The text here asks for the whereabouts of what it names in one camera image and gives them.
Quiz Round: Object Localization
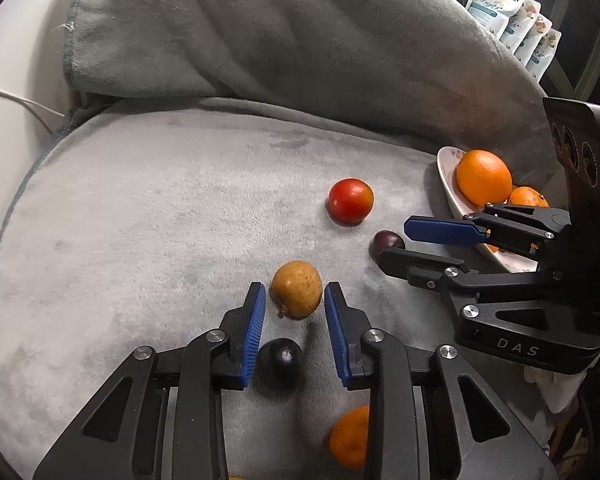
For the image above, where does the grey plush seat blanket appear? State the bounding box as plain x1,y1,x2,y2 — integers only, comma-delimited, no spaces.
0,96,552,480

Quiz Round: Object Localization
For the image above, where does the red tomato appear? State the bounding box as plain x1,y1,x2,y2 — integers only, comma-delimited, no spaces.
328,178,375,225

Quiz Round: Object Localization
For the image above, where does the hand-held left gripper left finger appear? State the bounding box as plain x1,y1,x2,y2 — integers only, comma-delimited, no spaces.
32,281,267,480

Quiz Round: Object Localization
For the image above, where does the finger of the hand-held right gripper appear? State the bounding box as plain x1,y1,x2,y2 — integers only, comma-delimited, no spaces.
403,202,572,262
377,247,600,377

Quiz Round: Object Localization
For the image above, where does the white cable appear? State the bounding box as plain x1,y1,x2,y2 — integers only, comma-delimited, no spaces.
0,81,65,135

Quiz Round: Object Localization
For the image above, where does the black plum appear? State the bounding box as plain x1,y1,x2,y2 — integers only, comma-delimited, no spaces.
256,338,304,391

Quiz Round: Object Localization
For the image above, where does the person's right hand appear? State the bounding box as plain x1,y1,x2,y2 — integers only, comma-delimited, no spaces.
523,364,587,415

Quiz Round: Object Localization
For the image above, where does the floral white refill pouch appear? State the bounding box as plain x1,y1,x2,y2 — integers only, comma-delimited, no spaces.
464,0,524,37
525,27,564,82
512,12,554,67
500,0,542,54

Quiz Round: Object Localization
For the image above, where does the grey folded blanket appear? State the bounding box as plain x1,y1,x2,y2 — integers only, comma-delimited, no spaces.
61,0,567,202

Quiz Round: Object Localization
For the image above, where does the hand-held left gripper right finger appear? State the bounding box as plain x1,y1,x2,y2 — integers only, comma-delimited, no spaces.
324,281,561,480

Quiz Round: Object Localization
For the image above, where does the small mandarin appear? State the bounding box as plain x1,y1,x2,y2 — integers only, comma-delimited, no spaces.
507,186,551,209
328,406,371,471

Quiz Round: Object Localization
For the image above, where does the dark red plum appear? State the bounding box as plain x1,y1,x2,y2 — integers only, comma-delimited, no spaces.
369,230,406,266

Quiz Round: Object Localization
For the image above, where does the brown round fruit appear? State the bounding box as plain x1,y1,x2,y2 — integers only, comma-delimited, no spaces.
271,260,324,320

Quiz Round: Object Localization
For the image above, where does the floral white plate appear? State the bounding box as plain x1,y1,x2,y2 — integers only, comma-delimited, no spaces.
436,146,542,275

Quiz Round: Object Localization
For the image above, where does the large orange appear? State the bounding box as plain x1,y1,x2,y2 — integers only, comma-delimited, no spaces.
456,150,514,208

